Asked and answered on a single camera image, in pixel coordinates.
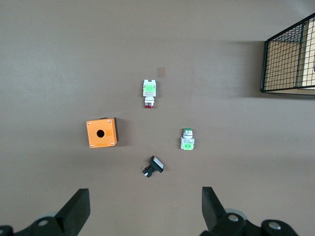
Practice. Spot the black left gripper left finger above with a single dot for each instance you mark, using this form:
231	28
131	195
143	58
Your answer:
76	209

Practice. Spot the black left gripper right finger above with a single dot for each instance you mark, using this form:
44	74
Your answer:
211	209

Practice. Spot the orange button enclosure box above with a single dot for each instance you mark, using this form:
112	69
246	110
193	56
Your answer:
108	140

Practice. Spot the green push button switch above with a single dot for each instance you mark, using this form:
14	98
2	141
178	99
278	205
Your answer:
188	143

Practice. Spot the red push button switch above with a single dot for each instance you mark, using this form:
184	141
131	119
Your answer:
149	89

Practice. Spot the black square white-capped button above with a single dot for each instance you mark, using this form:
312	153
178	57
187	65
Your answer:
156	164

